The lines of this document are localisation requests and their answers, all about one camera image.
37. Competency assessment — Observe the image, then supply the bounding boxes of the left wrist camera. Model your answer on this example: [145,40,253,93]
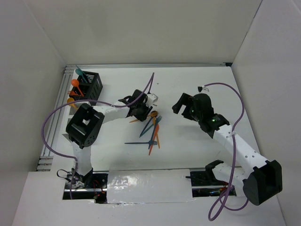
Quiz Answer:
[145,94,158,106]

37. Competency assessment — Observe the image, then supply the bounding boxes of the aluminium frame rail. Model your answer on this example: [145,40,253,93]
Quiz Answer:
[66,62,233,69]

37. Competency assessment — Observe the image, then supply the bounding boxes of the dark blue knife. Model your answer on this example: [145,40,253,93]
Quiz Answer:
[148,118,157,150]

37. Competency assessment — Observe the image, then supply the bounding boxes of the white utensil caddy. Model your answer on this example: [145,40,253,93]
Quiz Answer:
[66,104,79,123]

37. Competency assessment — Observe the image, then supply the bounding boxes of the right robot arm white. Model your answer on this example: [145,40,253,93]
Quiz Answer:
[172,93,283,206]

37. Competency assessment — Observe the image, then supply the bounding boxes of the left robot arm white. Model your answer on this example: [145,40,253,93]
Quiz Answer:
[66,89,158,188]

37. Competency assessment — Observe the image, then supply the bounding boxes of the yellow knife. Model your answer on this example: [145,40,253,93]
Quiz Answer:
[154,120,160,149]

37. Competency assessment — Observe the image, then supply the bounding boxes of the white foil panel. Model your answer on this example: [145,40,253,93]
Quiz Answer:
[107,169,193,204]

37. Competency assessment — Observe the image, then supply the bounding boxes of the orange knife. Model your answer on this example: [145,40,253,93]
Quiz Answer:
[149,125,159,155]

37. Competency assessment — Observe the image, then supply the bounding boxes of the black utensil caddy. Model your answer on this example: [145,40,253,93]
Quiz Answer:
[69,71,103,105]

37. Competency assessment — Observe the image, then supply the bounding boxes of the teal fork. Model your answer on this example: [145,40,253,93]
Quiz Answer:
[139,115,162,137]

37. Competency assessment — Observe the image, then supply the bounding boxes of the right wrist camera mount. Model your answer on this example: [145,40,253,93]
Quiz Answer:
[198,86,209,93]

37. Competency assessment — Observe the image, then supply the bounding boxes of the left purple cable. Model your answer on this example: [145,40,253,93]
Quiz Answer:
[41,72,155,163]

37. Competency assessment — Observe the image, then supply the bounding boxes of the dark blue fork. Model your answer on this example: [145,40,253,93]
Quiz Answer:
[125,140,158,145]

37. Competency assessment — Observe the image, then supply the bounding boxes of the teal spoon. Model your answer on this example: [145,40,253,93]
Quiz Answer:
[75,65,89,83]

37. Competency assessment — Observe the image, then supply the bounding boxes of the yellow spoon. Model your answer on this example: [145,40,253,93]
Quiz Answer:
[67,97,78,110]

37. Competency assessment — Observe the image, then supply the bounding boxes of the yellow fork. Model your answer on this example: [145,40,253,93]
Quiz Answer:
[130,114,151,123]

